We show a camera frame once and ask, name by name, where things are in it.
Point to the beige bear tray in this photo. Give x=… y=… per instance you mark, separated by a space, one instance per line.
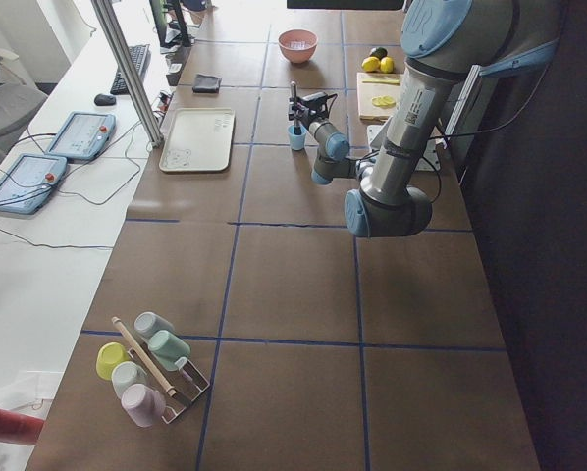
x=199 y=141

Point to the mint green cup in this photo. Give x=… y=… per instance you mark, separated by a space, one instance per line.
x=167 y=348

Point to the aluminium frame post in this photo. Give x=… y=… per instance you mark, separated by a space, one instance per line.
x=110 y=25

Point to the white wire cup rack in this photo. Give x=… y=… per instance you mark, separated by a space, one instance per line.
x=189 y=382

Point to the yellow cup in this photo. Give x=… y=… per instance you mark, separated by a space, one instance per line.
x=109 y=356

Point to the wooden rack handle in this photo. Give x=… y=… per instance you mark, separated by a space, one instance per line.
x=141 y=354

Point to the lemon slices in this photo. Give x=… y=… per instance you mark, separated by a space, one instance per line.
x=384 y=101

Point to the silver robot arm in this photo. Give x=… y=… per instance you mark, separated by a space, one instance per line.
x=441 y=41

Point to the white mast base plate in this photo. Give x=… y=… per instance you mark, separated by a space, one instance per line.
x=430 y=160

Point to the yellow lemon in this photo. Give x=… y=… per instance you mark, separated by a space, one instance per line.
x=371 y=64
x=387 y=65

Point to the black computer mouse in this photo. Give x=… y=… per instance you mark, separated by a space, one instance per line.
x=104 y=100

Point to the wooden cutting board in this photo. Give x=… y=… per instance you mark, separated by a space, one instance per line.
x=378 y=95

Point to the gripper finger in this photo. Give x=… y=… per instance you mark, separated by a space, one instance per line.
x=295 y=112

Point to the light blue cup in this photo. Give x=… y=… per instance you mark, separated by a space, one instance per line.
x=297 y=137

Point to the red bottle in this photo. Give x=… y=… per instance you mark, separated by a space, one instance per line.
x=19 y=429

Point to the upper blue teach pendant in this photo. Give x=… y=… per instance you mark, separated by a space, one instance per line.
x=83 y=136

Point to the pink bowl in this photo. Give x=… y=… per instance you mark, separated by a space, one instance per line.
x=297 y=57

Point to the lower blue teach pendant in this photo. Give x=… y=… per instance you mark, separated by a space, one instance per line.
x=30 y=182

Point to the pink cup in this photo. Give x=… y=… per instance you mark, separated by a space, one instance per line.
x=143 y=404

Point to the grey cup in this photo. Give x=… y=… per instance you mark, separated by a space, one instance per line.
x=149 y=323

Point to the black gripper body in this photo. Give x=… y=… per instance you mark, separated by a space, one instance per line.
x=300 y=116

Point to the blue teach pendant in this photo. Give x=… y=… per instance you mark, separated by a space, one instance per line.
x=30 y=182
x=83 y=136

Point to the folded grey cloth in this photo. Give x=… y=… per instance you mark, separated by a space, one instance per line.
x=206 y=84

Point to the white cup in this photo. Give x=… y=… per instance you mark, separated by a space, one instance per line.
x=126 y=374

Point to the clear ice cubes pile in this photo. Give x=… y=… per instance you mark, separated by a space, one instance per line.
x=299 y=45

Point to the yellow plastic knife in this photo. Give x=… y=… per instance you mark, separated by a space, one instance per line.
x=387 y=81

